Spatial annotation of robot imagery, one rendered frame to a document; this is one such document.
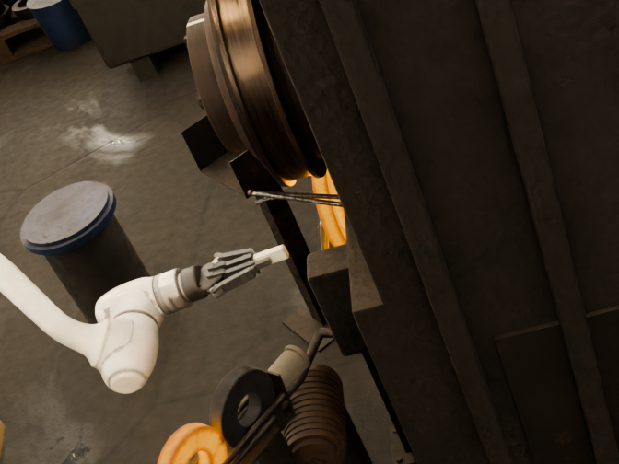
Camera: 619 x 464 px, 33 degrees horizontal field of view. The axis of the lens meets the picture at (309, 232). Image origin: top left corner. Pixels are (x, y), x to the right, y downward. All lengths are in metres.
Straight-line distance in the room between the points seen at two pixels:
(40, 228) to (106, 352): 1.21
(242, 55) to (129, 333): 0.65
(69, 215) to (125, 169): 0.98
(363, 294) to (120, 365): 0.56
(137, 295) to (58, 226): 1.06
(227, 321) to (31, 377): 0.69
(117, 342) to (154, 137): 2.29
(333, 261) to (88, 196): 1.44
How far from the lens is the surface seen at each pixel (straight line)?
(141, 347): 2.14
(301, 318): 3.14
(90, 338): 2.15
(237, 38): 1.84
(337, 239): 2.19
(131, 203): 4.01
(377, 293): 1.81
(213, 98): 1.94
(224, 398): 1.90
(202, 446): 1.89
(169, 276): 2.23
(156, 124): 4.43
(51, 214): 3.34
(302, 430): 2.12
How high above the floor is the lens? 2.07
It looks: 37 degrees down
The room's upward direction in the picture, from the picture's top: 24 degrees counter-clockwise
